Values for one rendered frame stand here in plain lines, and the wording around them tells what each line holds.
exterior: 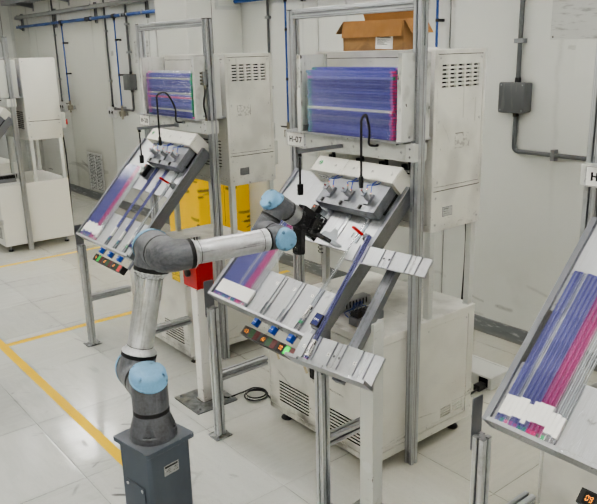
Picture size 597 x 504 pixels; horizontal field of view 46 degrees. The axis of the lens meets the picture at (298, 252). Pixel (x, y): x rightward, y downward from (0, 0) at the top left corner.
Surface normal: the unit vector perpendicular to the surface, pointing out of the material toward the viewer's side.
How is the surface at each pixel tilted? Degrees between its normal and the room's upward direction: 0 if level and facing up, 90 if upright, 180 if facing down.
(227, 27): 90
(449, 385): 90
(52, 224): 90
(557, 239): 90
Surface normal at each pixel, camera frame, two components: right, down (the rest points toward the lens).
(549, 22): -0.77, 0.19
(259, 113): 0.63, 0.20
